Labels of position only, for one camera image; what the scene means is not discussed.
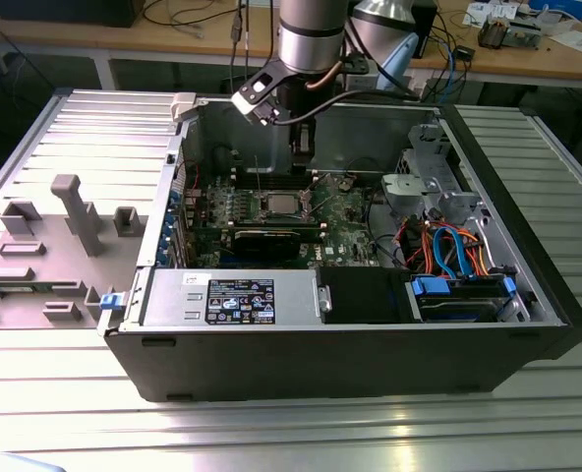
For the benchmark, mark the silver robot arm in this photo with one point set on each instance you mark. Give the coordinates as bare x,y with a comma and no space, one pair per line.
310,39

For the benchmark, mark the black RAM slot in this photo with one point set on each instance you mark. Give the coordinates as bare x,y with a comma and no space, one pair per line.
276,184
271,222
313,233
276,175

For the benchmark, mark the metal locking lever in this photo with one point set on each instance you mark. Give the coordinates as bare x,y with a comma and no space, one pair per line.
330,201
258,182

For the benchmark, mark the CPU socket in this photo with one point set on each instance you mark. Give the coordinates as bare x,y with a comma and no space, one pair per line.
266,215

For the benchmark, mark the green motherboard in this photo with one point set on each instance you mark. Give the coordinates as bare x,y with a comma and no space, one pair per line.
340,236

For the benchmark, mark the black graphics card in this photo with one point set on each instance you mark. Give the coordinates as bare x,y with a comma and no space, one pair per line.
266,246

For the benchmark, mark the grey metal disk bay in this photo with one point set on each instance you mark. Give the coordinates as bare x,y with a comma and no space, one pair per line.
419,192

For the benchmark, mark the beige case latch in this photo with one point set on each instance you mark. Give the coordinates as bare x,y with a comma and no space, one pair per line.
183,105

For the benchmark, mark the wooden desk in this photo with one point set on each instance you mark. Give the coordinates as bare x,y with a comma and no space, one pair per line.
197,44

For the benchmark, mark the black upright device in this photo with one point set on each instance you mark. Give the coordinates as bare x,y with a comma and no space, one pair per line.
428,39

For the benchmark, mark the black plastic air shroud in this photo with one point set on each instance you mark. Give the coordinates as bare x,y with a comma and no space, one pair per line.
360,295

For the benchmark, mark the small black adapter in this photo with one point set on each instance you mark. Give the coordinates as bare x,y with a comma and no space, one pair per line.
464,52

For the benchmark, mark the grey power supply unit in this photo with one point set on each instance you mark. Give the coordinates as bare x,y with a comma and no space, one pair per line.
173,300

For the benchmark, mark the brown wound coil device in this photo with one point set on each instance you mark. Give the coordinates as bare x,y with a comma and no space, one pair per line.
492,34

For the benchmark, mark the black PC case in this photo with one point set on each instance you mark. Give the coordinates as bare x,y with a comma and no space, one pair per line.
320,364

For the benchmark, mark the hard disk in blue carrier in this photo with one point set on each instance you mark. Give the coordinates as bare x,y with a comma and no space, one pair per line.
458,302

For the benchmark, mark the white printed paper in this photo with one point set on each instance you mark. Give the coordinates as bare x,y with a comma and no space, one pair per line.
483,10

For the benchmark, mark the grey electronic module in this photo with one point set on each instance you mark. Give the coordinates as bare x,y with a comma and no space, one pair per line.
524,34

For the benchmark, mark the blue case latch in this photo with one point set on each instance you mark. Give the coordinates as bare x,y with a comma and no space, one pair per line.
111,302

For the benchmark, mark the grey parts rack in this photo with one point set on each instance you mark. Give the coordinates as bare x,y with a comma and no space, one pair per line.
75,255

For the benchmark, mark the black computer box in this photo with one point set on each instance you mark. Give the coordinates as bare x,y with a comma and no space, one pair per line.
65,12

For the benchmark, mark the blue cardboard box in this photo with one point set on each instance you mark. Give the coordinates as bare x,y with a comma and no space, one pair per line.
561,5

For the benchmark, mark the white paper sheet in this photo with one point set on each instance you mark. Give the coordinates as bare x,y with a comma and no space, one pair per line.
578,39

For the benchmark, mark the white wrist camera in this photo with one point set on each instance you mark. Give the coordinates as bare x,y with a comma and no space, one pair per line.
246,102

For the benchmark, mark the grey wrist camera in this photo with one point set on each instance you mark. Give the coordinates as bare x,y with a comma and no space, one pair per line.
359,79

